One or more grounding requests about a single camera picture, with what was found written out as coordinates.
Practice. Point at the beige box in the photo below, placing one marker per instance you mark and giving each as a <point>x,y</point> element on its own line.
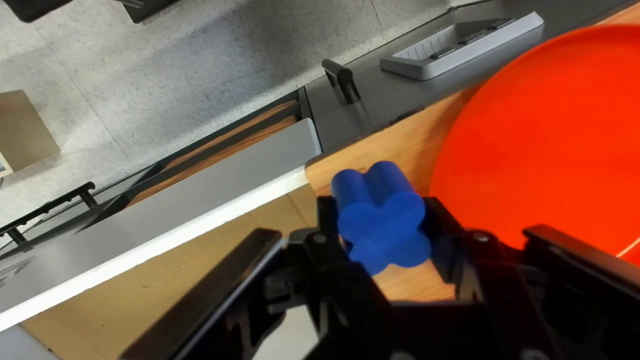
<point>23,132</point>

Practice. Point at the blue toy block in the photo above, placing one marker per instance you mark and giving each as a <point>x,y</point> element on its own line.
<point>380,221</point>

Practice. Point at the orange plate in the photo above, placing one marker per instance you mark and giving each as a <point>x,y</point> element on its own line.
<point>546,147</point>

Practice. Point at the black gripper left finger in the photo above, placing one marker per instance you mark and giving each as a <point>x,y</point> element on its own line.
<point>267,300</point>

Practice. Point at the white toy sink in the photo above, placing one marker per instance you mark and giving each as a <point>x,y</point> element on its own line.
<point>167,207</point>

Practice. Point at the gray rectangular frame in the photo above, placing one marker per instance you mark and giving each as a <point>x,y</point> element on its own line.
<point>507,40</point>

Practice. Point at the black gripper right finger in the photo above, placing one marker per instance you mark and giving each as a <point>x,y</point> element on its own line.
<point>572,293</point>

